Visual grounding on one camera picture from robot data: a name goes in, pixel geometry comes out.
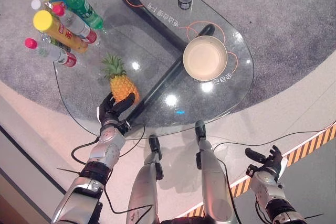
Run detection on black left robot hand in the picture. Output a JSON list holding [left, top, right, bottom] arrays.
[[98, 92, 136, 126]]

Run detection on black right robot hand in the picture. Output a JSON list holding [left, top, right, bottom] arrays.
[[245, 145, 289, 180]]

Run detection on yellow pineapple with green crown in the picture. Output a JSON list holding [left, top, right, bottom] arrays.
[[100, 54, 141, 104]]

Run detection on beige round plate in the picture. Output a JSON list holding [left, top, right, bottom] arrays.
[[182, 36, 228, 82]]

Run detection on yellow black hazard tape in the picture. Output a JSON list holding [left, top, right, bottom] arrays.
[[181, 124, 336, 217]]

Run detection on silver right robot leg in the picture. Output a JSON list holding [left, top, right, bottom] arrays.
[[194, 120, 238, 224]]

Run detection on silver robot leg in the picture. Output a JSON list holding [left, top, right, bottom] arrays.
[[194, 120, 238, 224], [126, 134, 165, 224]]

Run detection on clear bottle with red label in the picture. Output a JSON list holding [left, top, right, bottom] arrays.
[[51, 4, 98, 44], [24, 38, 78, 68]]

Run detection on silver left robot leg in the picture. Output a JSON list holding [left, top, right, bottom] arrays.
[[126, 134, 165, 224]]

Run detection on green bottle with yellow cap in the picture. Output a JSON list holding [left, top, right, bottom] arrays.
[[54, 0, 104, 30]]

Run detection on thin black floor cable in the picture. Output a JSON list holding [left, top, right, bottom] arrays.
[[209, 119, 336, 156]]

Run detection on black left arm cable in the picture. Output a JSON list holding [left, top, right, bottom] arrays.
[[70, 135, 153, 215]]

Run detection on black tubular table frame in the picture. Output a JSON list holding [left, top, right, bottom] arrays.
[[109, 0, 215, 126]]

